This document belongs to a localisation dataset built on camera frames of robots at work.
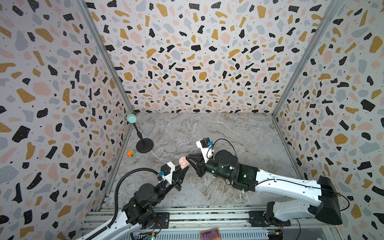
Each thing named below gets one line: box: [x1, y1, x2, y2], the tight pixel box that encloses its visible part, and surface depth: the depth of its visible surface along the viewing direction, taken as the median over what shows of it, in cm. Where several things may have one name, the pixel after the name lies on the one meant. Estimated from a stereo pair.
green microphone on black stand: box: [127, 114, 154, 154], surface depth 102 cm
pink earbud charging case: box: [179, 156, 190, 169], surface depth 65 cm
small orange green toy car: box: [126, 150, 136, 157], surface depth 97 cm
